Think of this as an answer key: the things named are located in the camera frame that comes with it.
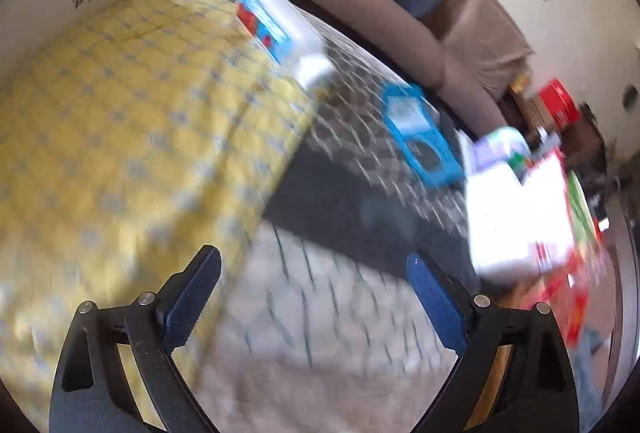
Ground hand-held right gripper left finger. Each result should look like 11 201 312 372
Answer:
50 244 223 433

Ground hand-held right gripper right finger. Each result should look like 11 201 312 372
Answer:
406 252 581 433

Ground white carton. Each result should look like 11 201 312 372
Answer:
467 153 576 279

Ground grey patterned table cover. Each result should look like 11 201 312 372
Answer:
150 0 501 433

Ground red snack packets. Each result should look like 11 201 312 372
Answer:
530 238 611 346

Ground purple and green bottle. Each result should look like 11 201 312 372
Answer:
470 127 531 174

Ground blue wet wipe pack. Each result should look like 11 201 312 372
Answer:
382 83 463 189

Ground yellow checked cloth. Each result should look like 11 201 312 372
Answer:
0 0 321 414

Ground red box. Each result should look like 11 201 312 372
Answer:
537 79 581 126

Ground beige sofa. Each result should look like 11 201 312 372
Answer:
182 0 536 139

